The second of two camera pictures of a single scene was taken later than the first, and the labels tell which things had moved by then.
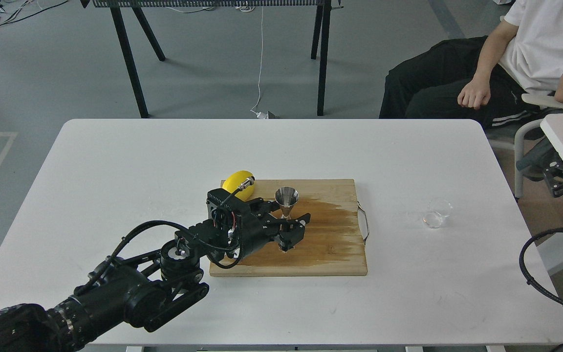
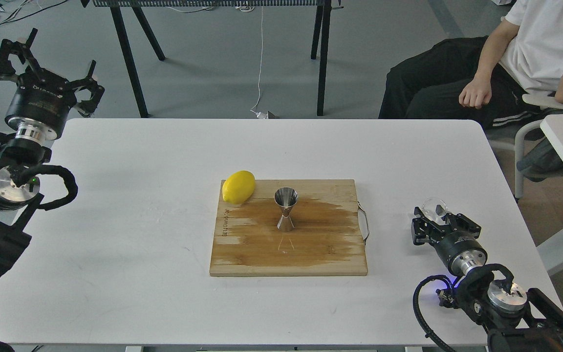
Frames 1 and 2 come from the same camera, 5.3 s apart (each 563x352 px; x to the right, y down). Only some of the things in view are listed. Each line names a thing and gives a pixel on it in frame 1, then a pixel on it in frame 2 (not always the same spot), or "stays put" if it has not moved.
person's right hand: [477, 93] stays put
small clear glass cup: [438, 213] stays put
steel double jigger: [286, 197] stays put
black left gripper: [240, 227] → [41, 99]
